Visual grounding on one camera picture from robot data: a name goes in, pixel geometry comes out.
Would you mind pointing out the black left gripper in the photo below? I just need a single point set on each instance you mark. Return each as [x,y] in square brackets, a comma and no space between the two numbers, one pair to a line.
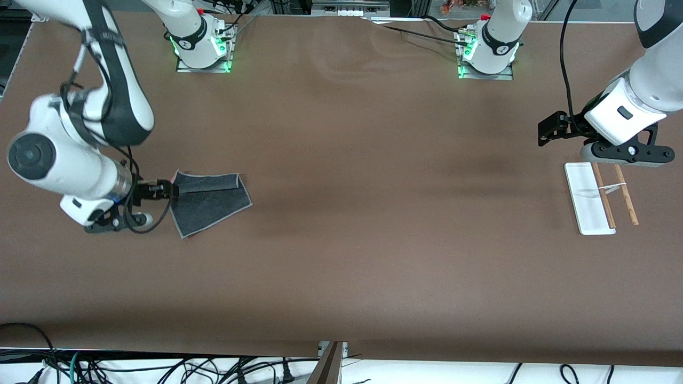
[575,127]

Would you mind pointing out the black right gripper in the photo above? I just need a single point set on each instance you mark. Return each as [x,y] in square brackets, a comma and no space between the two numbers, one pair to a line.
[143,190]

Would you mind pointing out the grey towel with pink underside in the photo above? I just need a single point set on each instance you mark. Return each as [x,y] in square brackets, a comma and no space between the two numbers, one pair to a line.
[211,205]

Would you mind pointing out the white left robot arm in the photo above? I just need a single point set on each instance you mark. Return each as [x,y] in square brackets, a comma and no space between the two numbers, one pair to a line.
[651,80]

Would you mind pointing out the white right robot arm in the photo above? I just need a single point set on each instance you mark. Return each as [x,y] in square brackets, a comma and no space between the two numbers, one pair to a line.
[64,165]

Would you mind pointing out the white and wooden towel rack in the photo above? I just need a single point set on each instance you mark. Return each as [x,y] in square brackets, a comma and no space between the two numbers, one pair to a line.
[587,197]

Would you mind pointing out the orange plastic objects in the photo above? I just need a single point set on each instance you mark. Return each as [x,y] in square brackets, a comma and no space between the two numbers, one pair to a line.
[453,6]

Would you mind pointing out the brown table cover sheet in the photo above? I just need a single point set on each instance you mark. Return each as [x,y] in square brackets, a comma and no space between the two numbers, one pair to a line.
[341,213]

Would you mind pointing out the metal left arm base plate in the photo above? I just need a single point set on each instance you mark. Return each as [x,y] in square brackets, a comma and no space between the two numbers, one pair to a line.
[504,76]

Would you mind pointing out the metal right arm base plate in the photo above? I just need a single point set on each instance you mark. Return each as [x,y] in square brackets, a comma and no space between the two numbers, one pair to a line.
[184,68]

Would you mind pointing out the aluminium table corner bracket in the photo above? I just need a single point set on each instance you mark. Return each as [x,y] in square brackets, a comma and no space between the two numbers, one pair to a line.
[38,18]

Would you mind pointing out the metal frame post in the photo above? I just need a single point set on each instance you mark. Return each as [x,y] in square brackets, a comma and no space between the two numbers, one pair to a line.
[328,368]

